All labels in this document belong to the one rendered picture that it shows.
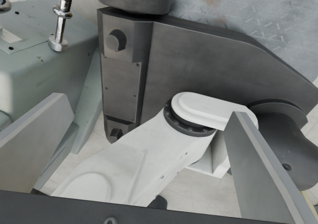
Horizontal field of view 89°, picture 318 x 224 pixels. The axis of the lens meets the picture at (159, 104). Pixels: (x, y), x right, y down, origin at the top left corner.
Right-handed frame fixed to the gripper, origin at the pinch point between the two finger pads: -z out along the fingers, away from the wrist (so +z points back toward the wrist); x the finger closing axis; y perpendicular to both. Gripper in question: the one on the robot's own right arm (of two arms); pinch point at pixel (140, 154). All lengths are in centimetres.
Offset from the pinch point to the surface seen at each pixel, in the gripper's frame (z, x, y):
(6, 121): -30, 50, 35
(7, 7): -44, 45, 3
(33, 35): -54, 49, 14
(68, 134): -72, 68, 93
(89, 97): -82, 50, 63
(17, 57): -41, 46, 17
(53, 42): -51, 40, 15
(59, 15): -51, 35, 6
